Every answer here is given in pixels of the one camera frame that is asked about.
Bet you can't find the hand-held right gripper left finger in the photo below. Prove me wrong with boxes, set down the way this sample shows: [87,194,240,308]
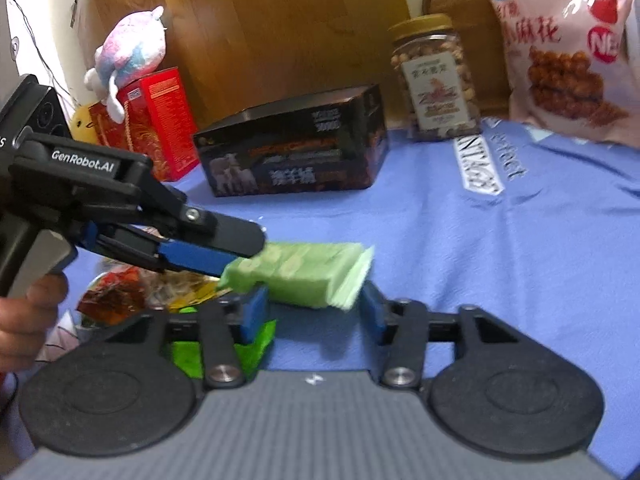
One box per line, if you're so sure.
[107,285,271,391]

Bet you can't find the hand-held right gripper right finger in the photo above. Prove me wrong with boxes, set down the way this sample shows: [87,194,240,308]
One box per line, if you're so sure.
[360,284,533,390]

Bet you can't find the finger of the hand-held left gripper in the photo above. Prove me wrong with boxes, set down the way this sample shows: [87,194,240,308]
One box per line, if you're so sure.
[75,220,238,279]
[140,172,267,259]

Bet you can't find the yellow snack packet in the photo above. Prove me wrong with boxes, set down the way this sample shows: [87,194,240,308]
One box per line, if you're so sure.
[147,271,223,308]

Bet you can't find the bright green snack packet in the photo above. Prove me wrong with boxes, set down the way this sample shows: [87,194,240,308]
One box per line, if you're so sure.
[170,305,278,378]

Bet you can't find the light green snack packet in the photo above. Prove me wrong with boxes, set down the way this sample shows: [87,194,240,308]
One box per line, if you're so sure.
[217,241,377,313]

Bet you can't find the red orange snack packet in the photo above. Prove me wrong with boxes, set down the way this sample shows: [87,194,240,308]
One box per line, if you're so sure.
[76,266,151,328]

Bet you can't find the black tin box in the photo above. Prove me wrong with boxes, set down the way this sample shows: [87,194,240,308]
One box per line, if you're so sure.
[192,84,391,198]

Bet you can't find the person's left hand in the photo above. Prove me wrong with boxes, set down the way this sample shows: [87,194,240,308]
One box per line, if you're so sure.
[0,275,70,377]

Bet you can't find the yellow duck plush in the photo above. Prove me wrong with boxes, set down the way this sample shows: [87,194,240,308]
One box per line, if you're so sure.
[70,105,98,143]

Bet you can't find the red gift bag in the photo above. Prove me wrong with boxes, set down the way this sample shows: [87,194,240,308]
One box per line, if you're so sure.
[89,66,200,182]

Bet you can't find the blue printed tablecloth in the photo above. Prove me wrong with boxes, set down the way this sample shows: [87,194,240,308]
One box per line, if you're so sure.
[30,115,640,478]

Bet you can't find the pastel plush toy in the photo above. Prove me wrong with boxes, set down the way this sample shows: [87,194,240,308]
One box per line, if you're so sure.
[84,5,168,123]

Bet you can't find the large wooden panel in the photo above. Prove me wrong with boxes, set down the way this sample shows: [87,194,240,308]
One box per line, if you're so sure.
[90,0,413,131]

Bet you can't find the clear nut jar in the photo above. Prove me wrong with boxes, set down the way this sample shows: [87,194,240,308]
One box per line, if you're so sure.
[389,13,483,143]

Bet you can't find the pink snack bag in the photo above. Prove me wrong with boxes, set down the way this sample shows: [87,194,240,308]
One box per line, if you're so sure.
[472,0,640,148]

